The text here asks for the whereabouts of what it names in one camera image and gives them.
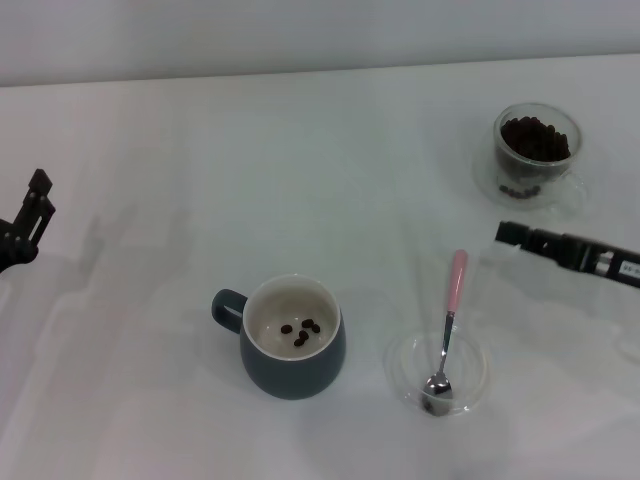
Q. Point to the small clear glass dish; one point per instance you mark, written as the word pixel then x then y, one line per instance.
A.
pixel 467 370

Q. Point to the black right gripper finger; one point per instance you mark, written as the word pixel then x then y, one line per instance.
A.
pixel 515 235

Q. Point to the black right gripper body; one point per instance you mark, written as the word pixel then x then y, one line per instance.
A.
pixel 600 260

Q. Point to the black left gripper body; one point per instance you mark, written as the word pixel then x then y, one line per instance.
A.
pixel 12 247

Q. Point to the pile of coffee beans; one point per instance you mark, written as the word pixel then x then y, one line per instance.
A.
pixel 535 140

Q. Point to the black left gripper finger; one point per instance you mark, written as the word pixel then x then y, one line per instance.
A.
pixel 42 182

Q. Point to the dark teal ceramic mug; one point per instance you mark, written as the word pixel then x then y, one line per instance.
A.
pixel 292 375

